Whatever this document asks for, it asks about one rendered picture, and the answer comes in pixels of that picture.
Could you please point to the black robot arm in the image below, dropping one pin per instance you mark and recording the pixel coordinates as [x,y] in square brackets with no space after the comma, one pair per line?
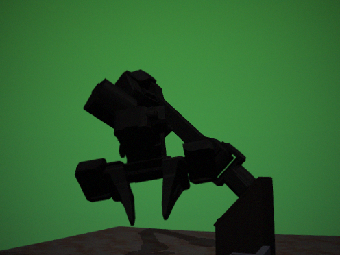
[136,109]

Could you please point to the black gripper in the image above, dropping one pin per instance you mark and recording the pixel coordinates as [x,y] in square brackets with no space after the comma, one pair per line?
[100,180]

